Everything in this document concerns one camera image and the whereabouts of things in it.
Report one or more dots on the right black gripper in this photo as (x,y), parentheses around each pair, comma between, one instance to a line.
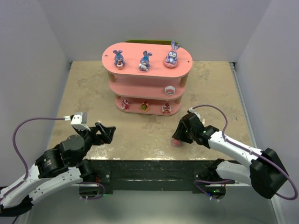
(183,130)

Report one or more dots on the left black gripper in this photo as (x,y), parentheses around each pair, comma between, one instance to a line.
(98,134)

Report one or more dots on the pink pig toy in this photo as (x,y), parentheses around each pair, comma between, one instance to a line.
(176,143)

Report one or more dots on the red white strawberry toy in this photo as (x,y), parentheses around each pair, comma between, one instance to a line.
(166,109)

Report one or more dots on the red pink cake toy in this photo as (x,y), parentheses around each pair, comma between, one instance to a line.
(125,105)

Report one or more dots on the round pink flower toy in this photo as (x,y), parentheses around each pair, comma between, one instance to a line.
(145,106)

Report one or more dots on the pink white toy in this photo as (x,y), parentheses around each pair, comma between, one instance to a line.
(170,90)

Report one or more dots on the purple bunny with cupcake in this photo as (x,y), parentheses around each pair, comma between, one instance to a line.
(119,59)

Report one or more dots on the purple bunny with bottle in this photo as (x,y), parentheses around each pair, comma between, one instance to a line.
(144,61)

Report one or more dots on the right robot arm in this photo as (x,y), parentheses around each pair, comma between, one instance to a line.
(261,169)

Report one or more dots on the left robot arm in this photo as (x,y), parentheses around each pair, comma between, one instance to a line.
(56,168)

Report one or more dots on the pink three-tier shelf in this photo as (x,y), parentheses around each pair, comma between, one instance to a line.
(138,86)

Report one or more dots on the green board behind shelf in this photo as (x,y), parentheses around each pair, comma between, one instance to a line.
(160,42)

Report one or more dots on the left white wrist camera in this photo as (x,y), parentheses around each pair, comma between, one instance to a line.
(78,121)

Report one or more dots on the black base frame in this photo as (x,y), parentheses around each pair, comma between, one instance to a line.
(150,175)

